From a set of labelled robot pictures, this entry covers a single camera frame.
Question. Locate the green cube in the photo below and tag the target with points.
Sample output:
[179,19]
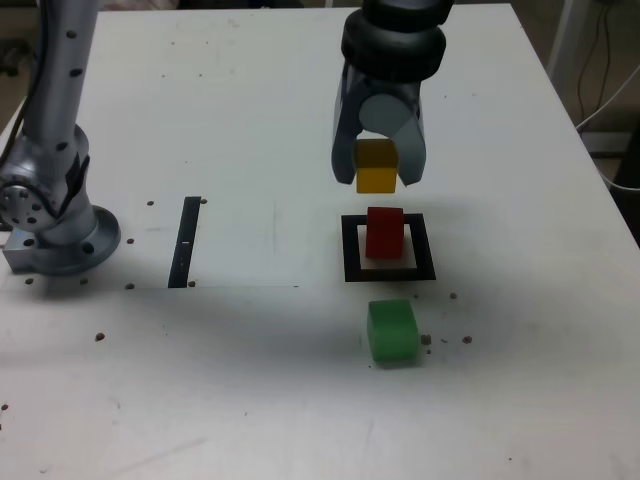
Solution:
[392,332]

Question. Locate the red cube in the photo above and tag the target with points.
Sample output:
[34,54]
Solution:
[384,240]

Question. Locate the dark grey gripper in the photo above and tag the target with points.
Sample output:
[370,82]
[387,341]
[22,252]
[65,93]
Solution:
[400,88]

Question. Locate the black tape square outline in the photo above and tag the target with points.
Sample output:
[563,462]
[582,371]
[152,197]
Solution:
[424,250]

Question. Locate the yellow cube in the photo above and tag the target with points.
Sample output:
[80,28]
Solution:
[375,180]

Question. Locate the white post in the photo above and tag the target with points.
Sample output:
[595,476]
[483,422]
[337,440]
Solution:
[562,40]

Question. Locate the black tape strip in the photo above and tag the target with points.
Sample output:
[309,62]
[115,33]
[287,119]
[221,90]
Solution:
[184,240]

